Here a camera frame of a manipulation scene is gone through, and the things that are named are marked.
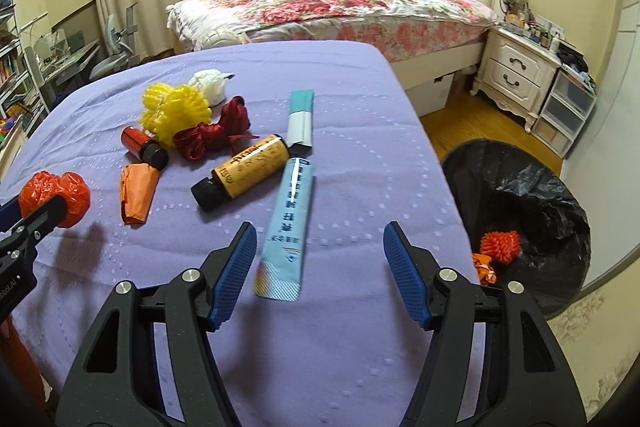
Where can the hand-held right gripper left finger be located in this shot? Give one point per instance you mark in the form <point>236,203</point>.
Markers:
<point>232,277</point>

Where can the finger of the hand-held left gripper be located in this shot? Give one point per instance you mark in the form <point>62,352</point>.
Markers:
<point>45,217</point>
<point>9,212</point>

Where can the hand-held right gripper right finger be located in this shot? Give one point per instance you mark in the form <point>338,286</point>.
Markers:
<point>407,277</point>

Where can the red-orange plastic wrap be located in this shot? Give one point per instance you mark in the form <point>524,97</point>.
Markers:
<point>75,194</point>

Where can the long light blue packet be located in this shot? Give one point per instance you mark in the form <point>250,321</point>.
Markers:
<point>287,227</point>

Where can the orange paper wrapper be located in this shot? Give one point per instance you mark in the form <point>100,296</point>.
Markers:
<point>137,192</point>

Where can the trash bin with black bag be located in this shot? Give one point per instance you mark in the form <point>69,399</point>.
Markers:
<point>525,187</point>

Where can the dark red ribbon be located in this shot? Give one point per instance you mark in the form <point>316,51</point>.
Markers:
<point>232,119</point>

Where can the teal and white packet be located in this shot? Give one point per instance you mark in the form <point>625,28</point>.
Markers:
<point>300,122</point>

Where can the yellow foam fruit net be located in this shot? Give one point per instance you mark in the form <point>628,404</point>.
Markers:
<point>182,112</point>

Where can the orange crinkled wrapper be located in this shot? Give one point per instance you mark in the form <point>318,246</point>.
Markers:
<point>484,269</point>

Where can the red foam fruit net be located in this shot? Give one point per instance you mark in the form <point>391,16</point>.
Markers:
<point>500,247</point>

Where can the black bottle orange label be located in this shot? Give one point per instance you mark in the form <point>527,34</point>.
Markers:
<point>250,164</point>

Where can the small red bottle black cap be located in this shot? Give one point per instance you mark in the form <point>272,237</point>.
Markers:
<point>135,139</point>

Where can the bookshelf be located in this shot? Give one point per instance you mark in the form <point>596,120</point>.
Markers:
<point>10,72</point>

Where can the purple quilted tablecloth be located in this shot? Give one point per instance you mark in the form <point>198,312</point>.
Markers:
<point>350,132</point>

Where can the white desk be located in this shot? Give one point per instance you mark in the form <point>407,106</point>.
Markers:
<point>70,62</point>

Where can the grey chair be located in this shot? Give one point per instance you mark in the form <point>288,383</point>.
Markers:
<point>117,52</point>

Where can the white storage box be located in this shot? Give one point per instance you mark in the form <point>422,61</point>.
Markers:
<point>430,94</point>

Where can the white crumpled tissue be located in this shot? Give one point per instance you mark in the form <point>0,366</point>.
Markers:
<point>210,84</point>

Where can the clear plastic drawer unit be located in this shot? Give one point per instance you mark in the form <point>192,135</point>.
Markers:
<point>565,107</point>

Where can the white nightstand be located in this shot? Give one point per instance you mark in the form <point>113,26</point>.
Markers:
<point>515,62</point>

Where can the white sliding door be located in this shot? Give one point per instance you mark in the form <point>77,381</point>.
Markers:
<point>625,157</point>

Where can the dark clothing pile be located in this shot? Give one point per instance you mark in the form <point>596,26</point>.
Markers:
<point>575,57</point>

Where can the nightstand clutter of small bottles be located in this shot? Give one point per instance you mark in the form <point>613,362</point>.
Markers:
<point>530,27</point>

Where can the pink floral bedspread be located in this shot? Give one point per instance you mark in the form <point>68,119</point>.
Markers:
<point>325,2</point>

